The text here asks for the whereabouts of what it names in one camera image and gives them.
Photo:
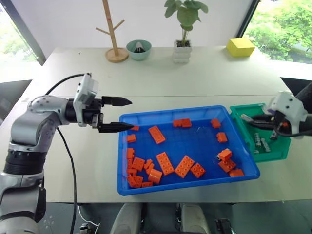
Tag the small black floor device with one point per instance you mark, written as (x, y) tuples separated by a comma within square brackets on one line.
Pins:
[(223, 224)]

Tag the wooden branch stand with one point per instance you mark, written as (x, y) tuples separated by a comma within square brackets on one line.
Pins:
[(114, 46)]

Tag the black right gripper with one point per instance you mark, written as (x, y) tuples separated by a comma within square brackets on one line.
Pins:
[(281, 128)]

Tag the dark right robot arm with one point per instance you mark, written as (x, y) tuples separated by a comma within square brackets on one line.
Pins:
[(306, 93)]

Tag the small orange toy brick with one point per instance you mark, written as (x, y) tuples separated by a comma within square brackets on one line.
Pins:
[(147, 184), (225, 154), (131, 181), (129, 163), (186, 122), (138, 181), (177, 123), (215, 122), (222, 137), (130, 153), (131, 138), (135, 127), (148, 164), (131, 171)]

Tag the dark window frame post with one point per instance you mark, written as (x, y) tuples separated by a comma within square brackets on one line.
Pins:
[(26, 31), (249, 17)]

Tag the green leafy plant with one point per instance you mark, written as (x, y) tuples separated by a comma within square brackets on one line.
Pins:
[(186, 14)]

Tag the dark flat panel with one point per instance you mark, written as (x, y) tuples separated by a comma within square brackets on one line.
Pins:
[(293, 85), (12, 97)]

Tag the yellow box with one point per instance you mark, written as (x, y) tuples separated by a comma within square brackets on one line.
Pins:
[(240, 47)]

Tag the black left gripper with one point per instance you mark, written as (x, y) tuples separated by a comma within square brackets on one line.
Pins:
[(93, 115)]

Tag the long orange toy brick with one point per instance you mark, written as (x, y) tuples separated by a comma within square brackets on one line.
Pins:
[(184, 167), (157, 134), (165, 163)]

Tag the grey rounded shape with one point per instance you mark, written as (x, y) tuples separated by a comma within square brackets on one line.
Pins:
[(126, 219), (195, 219)]

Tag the white plant pot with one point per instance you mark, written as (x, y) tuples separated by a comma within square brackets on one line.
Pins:
[(182, 53)]

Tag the teal bowl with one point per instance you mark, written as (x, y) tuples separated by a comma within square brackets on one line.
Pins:
[(140, 55)]

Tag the blue plastic bin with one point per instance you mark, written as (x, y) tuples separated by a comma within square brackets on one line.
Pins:
[(195, 146)]

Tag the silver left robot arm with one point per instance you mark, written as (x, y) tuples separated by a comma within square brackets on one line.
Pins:
[(24, 126)]

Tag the green plastic bin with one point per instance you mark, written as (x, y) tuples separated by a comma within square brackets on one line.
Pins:
[(273, 153)]

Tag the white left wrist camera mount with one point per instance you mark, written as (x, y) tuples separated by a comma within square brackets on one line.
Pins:
[(84, 95)]

